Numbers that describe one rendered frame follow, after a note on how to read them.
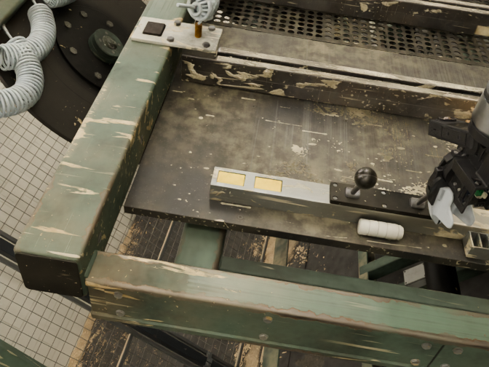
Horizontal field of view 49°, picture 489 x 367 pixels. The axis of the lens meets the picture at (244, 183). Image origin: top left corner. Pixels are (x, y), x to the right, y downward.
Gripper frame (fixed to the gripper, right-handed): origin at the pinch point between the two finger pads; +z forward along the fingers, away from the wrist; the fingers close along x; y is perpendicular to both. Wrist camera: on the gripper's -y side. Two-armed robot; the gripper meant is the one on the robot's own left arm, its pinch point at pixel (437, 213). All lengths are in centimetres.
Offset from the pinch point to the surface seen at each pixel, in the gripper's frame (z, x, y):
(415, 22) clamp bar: 11, 39, -80
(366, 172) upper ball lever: -3.7, -10.8, -7.2
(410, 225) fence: 10.4, 1.6, -6.2
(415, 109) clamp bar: 9.7, 18.2, -38.6
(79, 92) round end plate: 33, -58, -84
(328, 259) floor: 195, 70, -127
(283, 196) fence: 8.3, -21.0, -14.4
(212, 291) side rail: 7.1, -37.8, 4.2
